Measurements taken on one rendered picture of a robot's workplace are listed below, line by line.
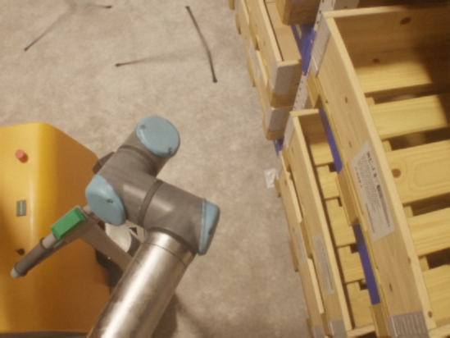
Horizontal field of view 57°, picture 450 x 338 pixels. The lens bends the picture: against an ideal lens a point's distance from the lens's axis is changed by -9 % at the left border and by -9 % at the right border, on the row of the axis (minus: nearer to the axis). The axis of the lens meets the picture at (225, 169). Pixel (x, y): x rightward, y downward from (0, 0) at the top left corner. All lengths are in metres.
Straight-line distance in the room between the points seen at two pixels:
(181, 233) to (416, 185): 0.70
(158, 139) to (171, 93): 1.96
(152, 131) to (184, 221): 0.19
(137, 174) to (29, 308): 0.95
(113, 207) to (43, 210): 0.96
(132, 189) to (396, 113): 0.79
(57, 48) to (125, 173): 2.47
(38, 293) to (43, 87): 1.73
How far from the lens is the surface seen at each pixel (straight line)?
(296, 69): 1.77
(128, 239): 2.02
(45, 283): 1.64
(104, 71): 2.96
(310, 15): 1.54
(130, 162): 0.79
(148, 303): 0.68
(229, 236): 2.43
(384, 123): 1.25
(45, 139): 1.81
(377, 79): 1.32
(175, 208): 0.74
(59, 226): 1.04
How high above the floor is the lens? 2.37
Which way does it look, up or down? 69 degrees down
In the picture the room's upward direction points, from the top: 1 degrees counter-clockwise
